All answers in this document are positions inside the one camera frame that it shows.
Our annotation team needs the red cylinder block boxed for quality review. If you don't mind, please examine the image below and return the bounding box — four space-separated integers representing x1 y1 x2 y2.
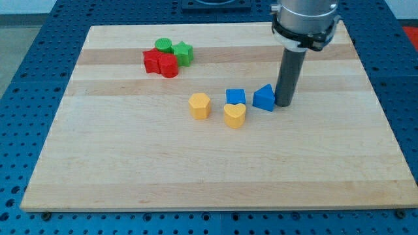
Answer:
158 54 178 78

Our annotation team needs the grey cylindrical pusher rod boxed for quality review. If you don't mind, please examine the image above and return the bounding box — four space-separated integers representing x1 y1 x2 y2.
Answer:
274 48 306 107

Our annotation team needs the wooden board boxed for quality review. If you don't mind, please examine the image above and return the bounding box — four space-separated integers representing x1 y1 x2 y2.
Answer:
20 22 417 212

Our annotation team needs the blue cube block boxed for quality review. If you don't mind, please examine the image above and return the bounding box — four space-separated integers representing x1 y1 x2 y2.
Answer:
225 89 246 104

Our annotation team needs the green cylinder block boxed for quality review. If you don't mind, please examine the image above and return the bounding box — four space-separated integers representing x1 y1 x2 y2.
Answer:
154 37 172 54

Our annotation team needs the green star block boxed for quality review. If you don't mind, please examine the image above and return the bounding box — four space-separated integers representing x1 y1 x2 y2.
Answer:
171 41 194 67

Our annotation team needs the yellow heart block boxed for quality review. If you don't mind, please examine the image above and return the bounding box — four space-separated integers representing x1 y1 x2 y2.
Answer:
223 103 246 129

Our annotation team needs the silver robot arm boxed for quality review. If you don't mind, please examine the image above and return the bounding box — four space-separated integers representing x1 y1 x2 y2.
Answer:
270 0 340 107

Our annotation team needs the red star block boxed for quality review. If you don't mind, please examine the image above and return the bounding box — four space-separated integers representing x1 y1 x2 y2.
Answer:
142 48 163 74

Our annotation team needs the blue triangle block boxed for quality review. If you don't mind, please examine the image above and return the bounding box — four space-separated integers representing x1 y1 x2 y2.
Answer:
252 84 275 112

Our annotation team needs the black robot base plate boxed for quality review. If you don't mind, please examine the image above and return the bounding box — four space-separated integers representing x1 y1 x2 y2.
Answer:
179 0 251 12

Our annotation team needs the yellow hexagon block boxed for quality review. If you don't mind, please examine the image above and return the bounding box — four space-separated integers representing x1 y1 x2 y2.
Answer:
188 93 211 120

